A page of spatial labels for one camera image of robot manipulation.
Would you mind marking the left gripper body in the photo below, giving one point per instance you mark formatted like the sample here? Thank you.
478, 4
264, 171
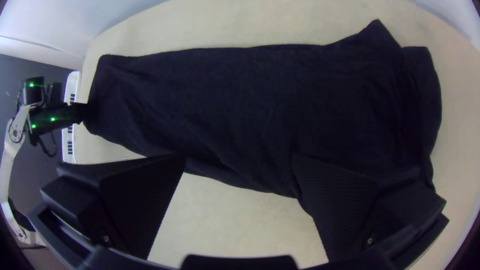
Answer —
78, 112

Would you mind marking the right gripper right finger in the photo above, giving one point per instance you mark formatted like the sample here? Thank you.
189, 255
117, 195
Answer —
348, 213

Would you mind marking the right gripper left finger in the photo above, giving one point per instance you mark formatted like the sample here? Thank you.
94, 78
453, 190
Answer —
127, 202

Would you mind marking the black t-shirt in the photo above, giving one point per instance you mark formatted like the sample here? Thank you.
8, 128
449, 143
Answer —
243, 112

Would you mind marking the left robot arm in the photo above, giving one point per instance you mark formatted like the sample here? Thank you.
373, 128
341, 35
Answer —
41, 122

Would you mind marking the white laundry basket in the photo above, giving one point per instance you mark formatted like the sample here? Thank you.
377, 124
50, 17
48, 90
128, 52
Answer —
71, 93

